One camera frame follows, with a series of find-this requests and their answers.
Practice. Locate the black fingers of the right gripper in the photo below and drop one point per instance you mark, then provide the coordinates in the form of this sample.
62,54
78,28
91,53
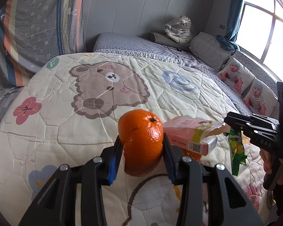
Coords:
238,122

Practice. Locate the orange peel piece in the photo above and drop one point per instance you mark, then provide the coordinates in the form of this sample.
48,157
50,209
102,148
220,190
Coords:
193,155

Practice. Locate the grey patterned cushion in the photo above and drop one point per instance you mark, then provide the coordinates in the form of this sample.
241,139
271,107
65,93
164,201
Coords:
208,49

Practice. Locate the grey bolster pillow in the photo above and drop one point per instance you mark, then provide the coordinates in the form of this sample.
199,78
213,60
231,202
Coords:
165,40

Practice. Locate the cartoon quilted bed cover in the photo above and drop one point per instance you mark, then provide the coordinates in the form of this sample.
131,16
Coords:
68,113

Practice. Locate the green yellow candy wrapper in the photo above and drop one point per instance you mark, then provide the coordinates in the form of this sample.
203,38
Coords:
237,151

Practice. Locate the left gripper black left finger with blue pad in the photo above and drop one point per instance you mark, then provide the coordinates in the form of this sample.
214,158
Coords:
55,203

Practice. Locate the baby print pillow right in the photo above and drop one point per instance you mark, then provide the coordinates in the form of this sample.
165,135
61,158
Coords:
260,98

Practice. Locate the grey quilted sofa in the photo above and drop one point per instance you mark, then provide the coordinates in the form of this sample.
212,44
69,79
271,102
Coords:
140,47

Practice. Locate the person's right hand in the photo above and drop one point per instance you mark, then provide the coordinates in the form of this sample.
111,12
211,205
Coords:
270,165

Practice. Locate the baby print pillow left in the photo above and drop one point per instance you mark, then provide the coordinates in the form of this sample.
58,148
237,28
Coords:
236,76

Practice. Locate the baby print pillow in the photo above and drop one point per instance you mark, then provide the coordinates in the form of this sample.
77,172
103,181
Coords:
260,98
236,76

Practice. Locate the pink small carton box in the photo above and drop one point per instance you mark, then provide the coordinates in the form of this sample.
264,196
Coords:
194,134

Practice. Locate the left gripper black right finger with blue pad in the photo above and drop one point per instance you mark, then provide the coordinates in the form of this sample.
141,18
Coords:
227,202

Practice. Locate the blue curtain left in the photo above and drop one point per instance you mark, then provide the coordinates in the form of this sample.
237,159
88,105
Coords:
228,41

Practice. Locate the orange fruit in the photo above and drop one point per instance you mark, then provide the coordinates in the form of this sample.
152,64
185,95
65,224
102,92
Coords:
141,135

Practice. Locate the tiger plush in plastic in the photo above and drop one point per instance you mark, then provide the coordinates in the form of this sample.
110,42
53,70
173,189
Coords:
180,30

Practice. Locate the window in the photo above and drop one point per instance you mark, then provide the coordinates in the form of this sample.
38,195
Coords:
260,34

